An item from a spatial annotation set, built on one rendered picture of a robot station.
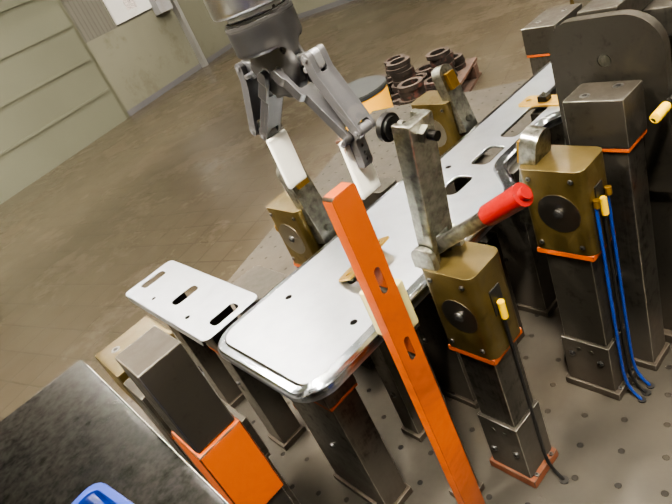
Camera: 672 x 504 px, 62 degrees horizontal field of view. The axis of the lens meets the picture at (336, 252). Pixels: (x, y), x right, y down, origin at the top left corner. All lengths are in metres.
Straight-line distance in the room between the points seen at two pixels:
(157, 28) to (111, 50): 1.01
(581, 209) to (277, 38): 0.38
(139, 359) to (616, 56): 0.59
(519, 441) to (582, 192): 0.31
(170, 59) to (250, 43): 9.19
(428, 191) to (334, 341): 0.21
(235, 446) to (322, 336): 0.25
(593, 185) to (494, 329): 0.20
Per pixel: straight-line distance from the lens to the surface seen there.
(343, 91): 0.59
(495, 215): 0.52
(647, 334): 0.90
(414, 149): 0.53
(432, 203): 0.57
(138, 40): 9.47
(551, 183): 0.69
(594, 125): 0.72
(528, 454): 0.79
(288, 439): 1.00
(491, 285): 0.61
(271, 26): 0.60
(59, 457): 0.71
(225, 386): 1.11
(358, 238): 0.50
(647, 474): 0.84
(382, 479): 0.81
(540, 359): 0.97
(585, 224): 0.71
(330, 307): 0.70
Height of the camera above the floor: 1.40
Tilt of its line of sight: 29 degrees down
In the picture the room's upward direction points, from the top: 25 degrees counter-clockwise
